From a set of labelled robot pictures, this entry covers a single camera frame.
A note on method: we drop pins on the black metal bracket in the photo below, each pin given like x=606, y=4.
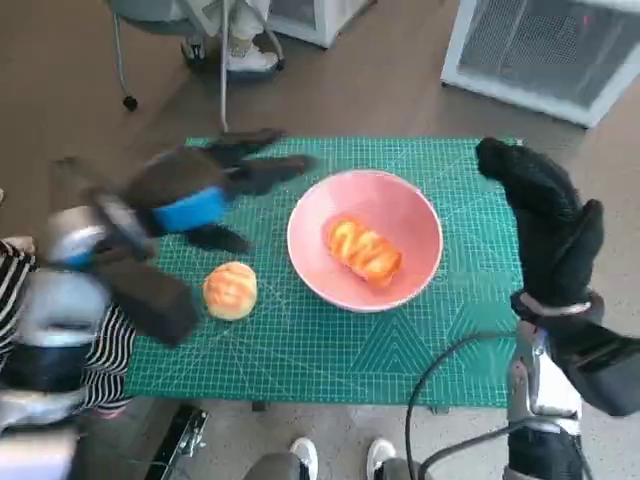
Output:
x=185, y=435

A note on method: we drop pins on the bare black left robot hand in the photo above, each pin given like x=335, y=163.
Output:
x=190, y=210

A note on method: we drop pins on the small white mesh cabinet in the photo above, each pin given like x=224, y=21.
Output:
x=325, y=20

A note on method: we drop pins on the green cutting mat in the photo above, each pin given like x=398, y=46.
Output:
x=300, y=360

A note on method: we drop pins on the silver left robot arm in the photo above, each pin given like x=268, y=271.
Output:
x=65, y=295

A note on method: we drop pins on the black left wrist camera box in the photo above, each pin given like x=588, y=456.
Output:
x=155, y=300

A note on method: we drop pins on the grey office chair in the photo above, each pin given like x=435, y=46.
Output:
x=150, y=9

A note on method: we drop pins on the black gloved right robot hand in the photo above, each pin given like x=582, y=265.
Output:
x=550, y=235

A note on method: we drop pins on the black table clamp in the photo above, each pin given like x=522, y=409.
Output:
x=257, y=406

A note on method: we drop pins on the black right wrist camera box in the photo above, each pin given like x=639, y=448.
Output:
x=610, y=380

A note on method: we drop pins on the long toy bread loaf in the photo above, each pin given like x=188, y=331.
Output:
x=365, y=250

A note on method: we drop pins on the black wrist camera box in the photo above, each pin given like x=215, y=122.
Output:
x=155, y=300
x=610, y=380

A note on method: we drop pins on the large white mesh cabinet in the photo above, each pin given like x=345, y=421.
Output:
x=540, y=45

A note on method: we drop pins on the round toy bread bun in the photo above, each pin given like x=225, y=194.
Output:
x=230, y=290

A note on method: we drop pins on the pink bowl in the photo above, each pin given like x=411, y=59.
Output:
x=400, y=215

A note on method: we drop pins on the person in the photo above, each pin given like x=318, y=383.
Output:
x=302, y=452
x=107, y=360
x=245, y=60

